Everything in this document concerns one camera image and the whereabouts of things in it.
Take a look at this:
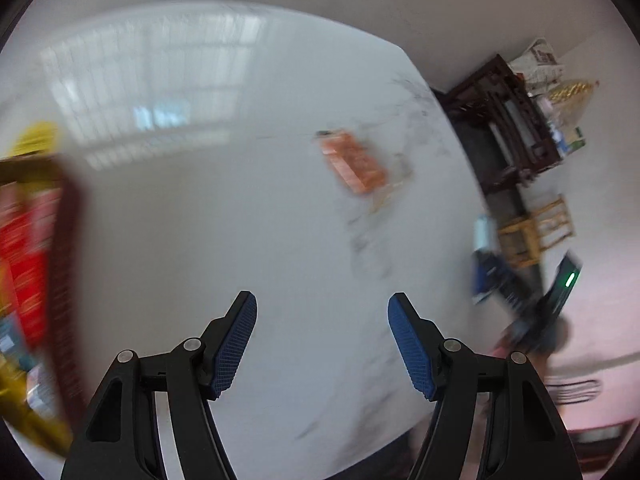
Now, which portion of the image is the person's pink shirt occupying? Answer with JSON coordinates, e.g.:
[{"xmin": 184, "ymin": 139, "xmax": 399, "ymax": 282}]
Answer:
[{"xmin": 492, "ymin": 260, "xmax": 637, "ymax": 476}]

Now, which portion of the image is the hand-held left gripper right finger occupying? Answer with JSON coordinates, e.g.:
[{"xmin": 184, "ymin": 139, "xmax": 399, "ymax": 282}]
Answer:
[{"xmin": 387, "ymin": 291, "xmax": 583, "ymax": 480}]

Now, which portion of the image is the yellow snack packet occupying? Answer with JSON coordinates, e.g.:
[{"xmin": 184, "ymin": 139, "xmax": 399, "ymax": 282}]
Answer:
[{"xmin": 10, "ymin": 121, "xmax": 60, "ymax": 157}]

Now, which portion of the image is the red snack packet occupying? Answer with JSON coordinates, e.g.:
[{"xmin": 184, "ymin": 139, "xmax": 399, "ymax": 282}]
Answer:
[{"xmin": 0, "ymin": 185, "xmax": 63, "ymax": 346}]

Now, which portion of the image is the green white box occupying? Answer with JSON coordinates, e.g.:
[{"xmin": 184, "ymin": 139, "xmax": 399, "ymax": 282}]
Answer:
[{"xmin": 560, "ymin": 125, "xmax": 587, "ymax": 154}]

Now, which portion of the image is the maroon snack box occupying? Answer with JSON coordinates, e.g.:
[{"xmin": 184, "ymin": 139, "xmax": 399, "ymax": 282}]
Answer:
[{"xmin": 0, "ymin": 155, "xmax": 90, "ymax": 456}]

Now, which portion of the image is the fried dough twist packet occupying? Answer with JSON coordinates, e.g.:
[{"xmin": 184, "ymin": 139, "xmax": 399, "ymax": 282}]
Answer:
[{"xmin": 314, "ymin": 129, "xmax": 413, "ymax": 213}]

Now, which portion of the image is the light wooden stool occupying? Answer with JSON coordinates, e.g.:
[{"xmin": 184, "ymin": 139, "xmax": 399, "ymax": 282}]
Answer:
[{"xmin": 497, "ymin": 195, "xmax": 577, "ymax": 268}]

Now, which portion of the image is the white printed paper bag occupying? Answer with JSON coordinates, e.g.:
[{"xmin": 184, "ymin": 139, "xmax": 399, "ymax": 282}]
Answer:
[{"xmin": 507, "ymin": 37, "xmax": 566, "ymax": 86}]

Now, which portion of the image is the dark wooden side table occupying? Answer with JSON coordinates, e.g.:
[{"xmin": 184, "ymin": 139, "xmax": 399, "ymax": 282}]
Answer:
[{"xmin": 442, "ymin": 54, "xmax": 563, "ymax": 196}]

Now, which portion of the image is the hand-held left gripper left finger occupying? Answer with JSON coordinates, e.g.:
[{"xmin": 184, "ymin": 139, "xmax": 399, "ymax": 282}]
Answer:
[{"xmin": 60, "ymin": 290, "xmax": 259, "ymax": 480}]

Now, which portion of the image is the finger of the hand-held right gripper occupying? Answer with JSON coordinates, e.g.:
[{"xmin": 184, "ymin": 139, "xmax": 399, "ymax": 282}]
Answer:
[
  {"xmin": 472, "ymin": 251, "xmax": 533, "ymax": 313},
  {"xmin": 472, "ymin": 214, "xmax": 501, "ymax": 253}
]

